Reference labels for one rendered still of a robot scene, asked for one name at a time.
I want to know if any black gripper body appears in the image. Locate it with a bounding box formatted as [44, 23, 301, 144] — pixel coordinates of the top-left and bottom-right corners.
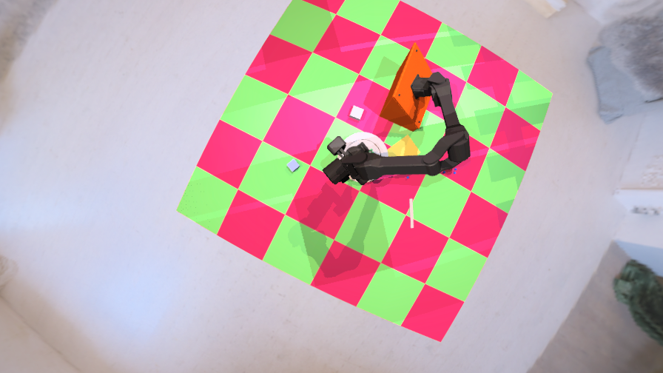
[327, 136, 368, 185]

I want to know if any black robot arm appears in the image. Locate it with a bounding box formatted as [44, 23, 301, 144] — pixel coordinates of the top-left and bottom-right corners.
[322, 71, 471, 185]

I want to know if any white round tray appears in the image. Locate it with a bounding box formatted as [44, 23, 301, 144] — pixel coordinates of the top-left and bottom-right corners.
[344, 132, 388, 157]

